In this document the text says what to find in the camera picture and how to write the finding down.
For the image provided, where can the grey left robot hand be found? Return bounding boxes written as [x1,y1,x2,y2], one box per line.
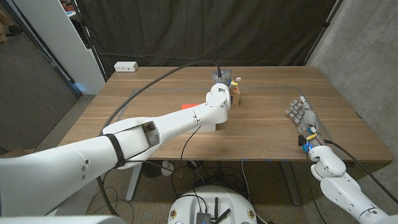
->
[211,68,242,91]

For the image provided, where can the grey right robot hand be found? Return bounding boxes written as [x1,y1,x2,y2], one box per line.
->
[285,95,326,153]

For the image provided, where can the wooden box with slot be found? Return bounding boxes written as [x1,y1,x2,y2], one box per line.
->
[229,85,241,108]

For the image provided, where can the red box with white base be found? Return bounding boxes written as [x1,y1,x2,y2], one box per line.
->
[181,103,218,133]

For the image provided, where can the white power outlet box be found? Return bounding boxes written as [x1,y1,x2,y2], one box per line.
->
[113,61,139,73]

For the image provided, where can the grey electronics box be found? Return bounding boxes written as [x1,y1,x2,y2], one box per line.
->
[195,212,212,224]

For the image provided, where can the brown cardboard box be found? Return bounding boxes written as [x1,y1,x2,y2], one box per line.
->
[1,146,32,159]

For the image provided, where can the black fabric mat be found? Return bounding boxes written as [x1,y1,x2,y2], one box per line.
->
[76,0,345,78]

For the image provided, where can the grey table leg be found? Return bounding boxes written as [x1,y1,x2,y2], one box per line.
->
[278,161,302,207]

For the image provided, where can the dark round fan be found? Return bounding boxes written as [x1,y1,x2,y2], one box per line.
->
[142,161,162,179]

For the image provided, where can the white robot torso base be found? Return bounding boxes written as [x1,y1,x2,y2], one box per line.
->
[167,185,258,224]

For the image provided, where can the white table leg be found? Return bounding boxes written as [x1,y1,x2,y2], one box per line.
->
[125,161,144,202]

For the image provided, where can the white cabinet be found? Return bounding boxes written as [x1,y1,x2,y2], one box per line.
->
[12,0,106,96]

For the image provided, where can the white floor platform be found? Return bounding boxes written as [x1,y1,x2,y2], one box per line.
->
[46,179,99,217]

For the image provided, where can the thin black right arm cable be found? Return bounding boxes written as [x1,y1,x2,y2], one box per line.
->
[305,151,327,224]

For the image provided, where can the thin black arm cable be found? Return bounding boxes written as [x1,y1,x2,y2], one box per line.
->
[133,125,203,178]
[305,151,327,224]

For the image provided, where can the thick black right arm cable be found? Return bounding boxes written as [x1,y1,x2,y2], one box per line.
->
[324,139,398,205]

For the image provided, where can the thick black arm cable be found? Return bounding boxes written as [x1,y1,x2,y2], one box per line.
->
[324,139,398,205]
[96,60,222,217]

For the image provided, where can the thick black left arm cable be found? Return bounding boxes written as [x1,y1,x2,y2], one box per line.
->
[96,60,222,217]

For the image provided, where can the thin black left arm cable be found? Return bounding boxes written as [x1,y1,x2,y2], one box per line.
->
[133,125,203,178]

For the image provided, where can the grey floor cable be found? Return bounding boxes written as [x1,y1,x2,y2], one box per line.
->
[240,160,268,224]

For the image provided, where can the black floor cable bundle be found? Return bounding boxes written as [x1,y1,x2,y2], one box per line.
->
[170,160,249,200]

